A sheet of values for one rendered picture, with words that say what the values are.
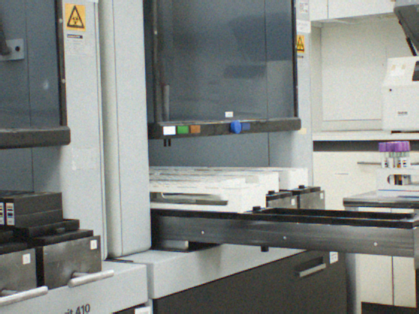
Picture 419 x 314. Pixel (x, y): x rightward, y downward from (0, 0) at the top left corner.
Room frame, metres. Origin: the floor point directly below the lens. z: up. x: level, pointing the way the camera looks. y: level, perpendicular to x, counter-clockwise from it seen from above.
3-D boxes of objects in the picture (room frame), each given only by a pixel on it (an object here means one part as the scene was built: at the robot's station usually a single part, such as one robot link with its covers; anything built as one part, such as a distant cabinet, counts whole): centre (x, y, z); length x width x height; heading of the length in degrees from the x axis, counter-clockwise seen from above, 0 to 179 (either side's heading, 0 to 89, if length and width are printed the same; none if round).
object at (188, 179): (1.91, 0.06, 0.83); 0.30 x 0.10 x 0.06; 55
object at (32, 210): (1.40, 0.30, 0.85); 0.12 x 0.02 x 0.06; 146
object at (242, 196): (1.71, 0.03, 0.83); 0.30 x 0.10 x 0.06; 55
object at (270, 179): (2.04, -0.03, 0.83); 0.30 x 0.10 x 0.06; 55
